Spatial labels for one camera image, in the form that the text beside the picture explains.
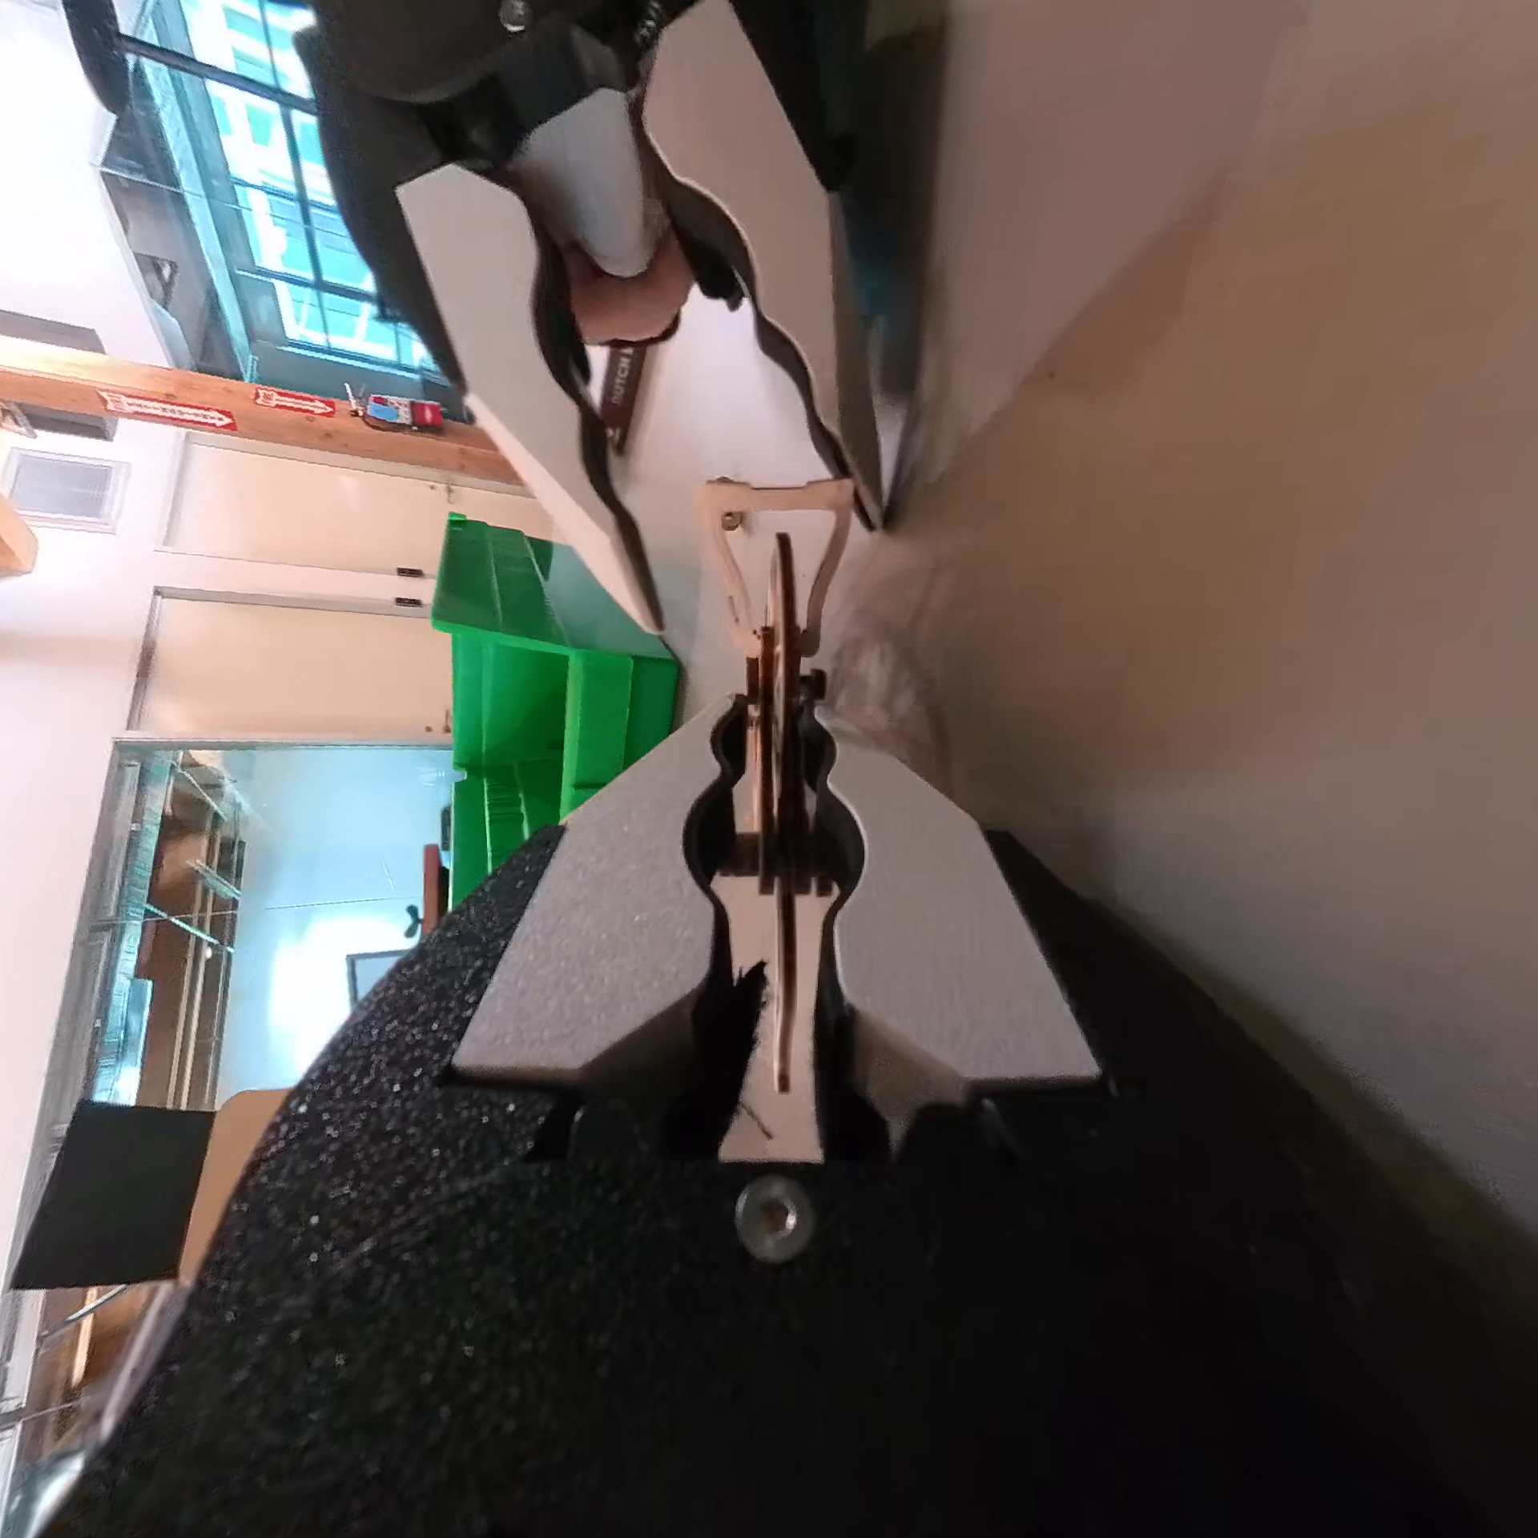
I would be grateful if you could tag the computer monitor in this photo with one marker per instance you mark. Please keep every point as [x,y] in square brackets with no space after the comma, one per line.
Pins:
[371,976]

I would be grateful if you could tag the red wall sign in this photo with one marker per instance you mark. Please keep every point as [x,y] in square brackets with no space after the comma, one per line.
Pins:
[294,401]
[168,408]

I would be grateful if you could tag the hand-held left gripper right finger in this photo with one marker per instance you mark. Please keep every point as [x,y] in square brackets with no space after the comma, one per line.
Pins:
[961,961]

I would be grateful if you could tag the large paned window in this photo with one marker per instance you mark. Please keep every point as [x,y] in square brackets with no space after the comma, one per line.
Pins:
[276,179]

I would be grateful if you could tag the wall air vent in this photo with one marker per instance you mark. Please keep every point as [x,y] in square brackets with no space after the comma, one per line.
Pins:
[66,490]

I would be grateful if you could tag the grey desk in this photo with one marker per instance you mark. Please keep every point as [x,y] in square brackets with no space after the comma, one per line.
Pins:
[1201,600]

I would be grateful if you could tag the metal storage rack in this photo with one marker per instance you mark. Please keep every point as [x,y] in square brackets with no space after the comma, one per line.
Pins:
[179,937]

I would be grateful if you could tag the wooden office table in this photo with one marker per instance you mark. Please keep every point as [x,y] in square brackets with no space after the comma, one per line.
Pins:
[432,877]

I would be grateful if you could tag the green plastic bin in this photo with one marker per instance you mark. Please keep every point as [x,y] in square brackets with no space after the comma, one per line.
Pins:
[529,684]

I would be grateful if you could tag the red fire extinguisher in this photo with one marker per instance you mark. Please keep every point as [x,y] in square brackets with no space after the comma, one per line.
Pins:
[402,410]

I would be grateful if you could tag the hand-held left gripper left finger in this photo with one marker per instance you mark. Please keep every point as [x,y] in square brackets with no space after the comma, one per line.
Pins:
[587,948]

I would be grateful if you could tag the person's right hand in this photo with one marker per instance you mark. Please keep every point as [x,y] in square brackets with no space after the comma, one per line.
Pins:
[624,305]

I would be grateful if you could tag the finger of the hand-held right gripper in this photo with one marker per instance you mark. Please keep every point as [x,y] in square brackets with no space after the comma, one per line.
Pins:
[479,311]
[769,179]

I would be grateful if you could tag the wooden bicycle model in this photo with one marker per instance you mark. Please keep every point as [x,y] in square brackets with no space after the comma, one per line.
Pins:
[769,769]

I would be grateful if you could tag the beige chair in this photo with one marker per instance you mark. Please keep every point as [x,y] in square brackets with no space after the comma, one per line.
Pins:
[234,1153]

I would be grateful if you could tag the white door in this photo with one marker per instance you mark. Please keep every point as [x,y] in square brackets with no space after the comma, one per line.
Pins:
[287,661]
[300,503]

